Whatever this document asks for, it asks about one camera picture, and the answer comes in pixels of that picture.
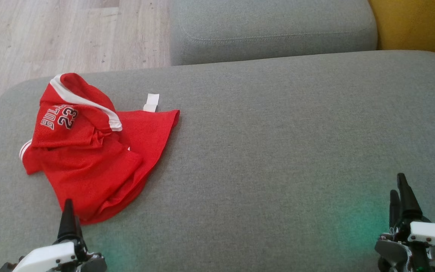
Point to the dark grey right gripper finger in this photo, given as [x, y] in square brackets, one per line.
[395, 211]
[408, 204]

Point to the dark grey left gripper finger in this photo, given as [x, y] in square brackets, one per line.
[69, 223]

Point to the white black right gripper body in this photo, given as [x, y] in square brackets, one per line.
[432, 234]

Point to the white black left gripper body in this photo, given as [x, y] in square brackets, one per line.
[47, 258]

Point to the red Bulls 23 shorts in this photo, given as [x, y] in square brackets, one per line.
[70, 128]

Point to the red jersey with white label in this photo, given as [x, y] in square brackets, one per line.
[142, 143]

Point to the large grey sofa seat cushion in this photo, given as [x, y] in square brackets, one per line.
[278, 151]

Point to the mustard yellow cushion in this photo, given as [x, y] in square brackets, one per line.
[421, 22]

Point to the small grey sofa cushion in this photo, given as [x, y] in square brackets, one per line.
[270, 26]

